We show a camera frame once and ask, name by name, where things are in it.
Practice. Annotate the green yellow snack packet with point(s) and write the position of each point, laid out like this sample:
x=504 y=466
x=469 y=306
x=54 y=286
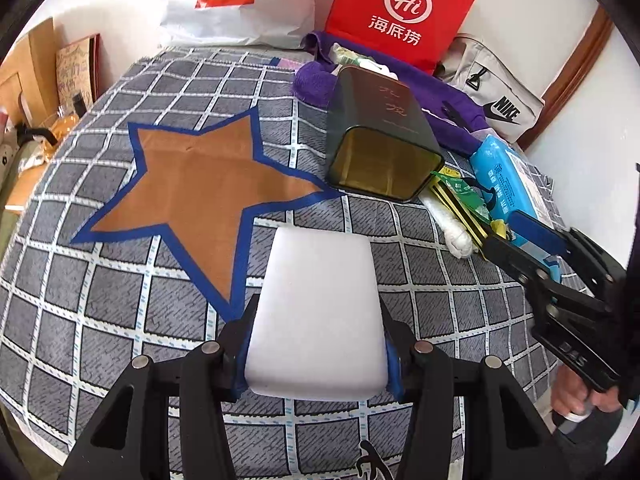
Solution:
x=460 y=215

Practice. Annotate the person's right hand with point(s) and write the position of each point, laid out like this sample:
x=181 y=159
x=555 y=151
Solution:
x=572 y=395

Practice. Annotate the blue wet wipes pack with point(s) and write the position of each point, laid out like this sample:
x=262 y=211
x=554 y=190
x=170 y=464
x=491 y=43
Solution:
x=505 y=175

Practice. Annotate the dark green tin box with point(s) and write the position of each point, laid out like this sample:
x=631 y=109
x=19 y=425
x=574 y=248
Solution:
x=380 y=110

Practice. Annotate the wooden door frame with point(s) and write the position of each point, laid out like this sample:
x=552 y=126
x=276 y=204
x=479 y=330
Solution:
x=575 y=75

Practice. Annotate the grey shoulder bag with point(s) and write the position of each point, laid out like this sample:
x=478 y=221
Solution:
x=500 y=105

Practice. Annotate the red paper bag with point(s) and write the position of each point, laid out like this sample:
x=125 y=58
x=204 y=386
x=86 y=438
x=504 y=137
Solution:
x=400 y=20

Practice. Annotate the green tissue pack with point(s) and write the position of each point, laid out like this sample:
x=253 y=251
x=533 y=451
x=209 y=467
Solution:
x=345 y=54

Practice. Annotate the grey checked bed sheet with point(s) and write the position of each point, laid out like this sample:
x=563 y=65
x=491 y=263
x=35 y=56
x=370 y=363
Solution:
x=100 y=310

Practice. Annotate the brown star mat blue border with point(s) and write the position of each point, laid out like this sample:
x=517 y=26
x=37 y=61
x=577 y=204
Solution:
x=190 y=185

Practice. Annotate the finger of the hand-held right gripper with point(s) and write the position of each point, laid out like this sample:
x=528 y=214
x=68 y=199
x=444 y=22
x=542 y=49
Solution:
x=540 y=230
x=510 y=257

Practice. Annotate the brown handwritten board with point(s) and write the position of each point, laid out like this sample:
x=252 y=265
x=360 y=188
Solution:
x=75 y=70

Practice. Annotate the white sponge block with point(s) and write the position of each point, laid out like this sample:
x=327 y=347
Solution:
x=315 y=310

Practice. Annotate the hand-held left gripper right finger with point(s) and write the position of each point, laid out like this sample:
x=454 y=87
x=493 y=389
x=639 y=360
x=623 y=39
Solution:
x=395 y=375

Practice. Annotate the white cotton swab pack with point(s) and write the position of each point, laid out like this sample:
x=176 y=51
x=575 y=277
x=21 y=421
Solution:
x=452 y=235

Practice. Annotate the purple towel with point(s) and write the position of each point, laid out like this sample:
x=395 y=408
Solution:
x=315 y=85

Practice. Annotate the white crumpled cloth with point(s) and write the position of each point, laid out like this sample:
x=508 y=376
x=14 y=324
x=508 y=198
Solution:
x=377 y=67

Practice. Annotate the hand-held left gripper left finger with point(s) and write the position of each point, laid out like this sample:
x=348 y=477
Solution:
x=236 y=365

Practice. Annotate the cardboard box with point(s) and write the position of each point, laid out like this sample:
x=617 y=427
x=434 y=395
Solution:
x=30 y=65

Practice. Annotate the white plastic bag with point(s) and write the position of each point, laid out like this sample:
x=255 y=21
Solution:
x=280 y=5

